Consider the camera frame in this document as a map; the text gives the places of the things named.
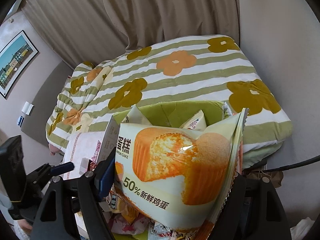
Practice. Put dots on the person's left forearm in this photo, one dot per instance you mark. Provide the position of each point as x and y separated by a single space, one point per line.
22 231

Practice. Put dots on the grey padded headboard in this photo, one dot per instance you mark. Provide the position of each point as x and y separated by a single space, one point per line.
45 100

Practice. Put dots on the striped floral blanket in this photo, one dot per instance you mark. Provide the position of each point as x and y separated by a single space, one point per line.
200 80

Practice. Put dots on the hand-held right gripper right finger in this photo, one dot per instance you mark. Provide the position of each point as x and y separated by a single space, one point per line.
240 192

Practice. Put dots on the framed houses picture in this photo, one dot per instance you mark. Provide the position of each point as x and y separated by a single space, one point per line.
15 60

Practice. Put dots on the green-lined cardboard box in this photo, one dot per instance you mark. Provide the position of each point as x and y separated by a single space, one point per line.
175 110

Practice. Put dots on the beige curtain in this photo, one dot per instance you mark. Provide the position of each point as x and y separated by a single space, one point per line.
100 17

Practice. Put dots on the white wall switches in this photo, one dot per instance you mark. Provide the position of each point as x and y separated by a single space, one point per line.
27 108

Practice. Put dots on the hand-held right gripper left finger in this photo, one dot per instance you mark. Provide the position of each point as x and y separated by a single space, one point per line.
103 177

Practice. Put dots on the pale green mattress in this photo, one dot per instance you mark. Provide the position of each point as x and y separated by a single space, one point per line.
257 155

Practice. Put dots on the pale yellow cake packet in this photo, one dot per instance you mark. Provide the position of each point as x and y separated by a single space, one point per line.
175 155

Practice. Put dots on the pile of snack bags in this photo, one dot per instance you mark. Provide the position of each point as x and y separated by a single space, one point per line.
195 123

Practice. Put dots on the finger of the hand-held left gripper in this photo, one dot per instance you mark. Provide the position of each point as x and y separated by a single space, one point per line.
62 168

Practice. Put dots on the small blue wall device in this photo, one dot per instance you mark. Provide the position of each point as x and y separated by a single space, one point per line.
21 121

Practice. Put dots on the brown paper bag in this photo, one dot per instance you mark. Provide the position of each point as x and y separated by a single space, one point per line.
275 178

